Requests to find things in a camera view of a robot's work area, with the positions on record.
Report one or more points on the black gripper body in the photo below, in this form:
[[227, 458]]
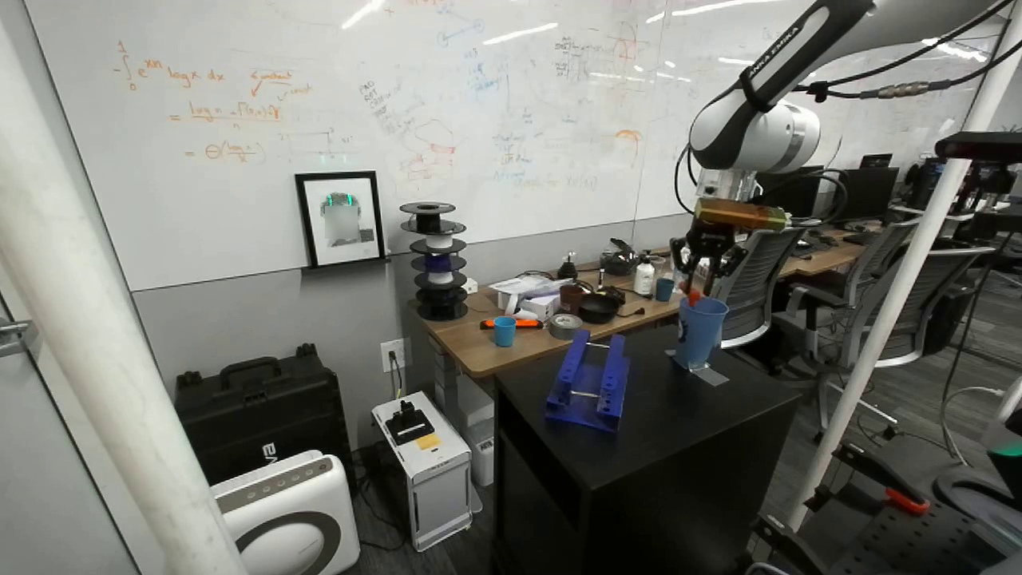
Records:
[[708, 248]]

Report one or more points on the small orange object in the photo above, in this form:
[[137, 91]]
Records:
[[696, 297]]

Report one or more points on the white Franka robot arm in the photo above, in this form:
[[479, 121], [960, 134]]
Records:
[[767, 134]]

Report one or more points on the blue plastic cup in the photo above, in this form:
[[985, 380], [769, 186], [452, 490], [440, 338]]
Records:
[[699, 334]]

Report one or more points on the blue ramp platform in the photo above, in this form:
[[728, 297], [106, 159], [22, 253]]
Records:
[[589, 382]]

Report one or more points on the white bottle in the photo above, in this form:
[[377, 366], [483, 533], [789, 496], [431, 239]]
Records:
[[643, 280]]

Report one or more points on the grey mesh office chair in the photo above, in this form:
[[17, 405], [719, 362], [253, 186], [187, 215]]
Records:
[[751, 289]]

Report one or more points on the grey metal plate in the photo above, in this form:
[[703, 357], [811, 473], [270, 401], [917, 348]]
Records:
[[709, 376]]

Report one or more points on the grey tape roll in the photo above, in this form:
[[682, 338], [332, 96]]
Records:
[[562, 323]]

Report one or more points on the black computer monitor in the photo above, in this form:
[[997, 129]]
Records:
[[864, 194]]

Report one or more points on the small blue mug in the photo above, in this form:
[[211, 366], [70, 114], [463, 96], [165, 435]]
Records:
[[506, 334]]

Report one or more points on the black table cabinet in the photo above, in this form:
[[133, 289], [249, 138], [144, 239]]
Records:
[[639, 468]]

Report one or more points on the white tripod pole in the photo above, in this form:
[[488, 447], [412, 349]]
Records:
[[904, 289]]

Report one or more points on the wooden desk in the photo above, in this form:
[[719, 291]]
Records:
[[479, 339]]

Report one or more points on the stack of filament spools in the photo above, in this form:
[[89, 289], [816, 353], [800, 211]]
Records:
[[436, 260]]

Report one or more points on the whiteboard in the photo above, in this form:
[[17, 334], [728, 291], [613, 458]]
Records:
[[425, 96]]

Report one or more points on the white box unit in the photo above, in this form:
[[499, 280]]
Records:
[[425, 473]]

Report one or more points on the framed portrait picture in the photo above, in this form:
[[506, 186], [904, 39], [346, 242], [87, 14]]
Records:
[[340, 220]]

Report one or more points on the black hard carrying case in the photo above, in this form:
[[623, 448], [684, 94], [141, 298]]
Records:
[[260, 409]]

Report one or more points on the white air purifier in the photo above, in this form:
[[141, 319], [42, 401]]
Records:
[[287, 517]]

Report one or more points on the thick white pole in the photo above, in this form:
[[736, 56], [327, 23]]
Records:
[[98, 362]]

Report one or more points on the black camera on pole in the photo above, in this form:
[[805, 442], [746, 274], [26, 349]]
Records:
[[979, 146]]

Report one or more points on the white wall outlet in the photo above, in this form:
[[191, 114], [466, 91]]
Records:
[[391, 353]]

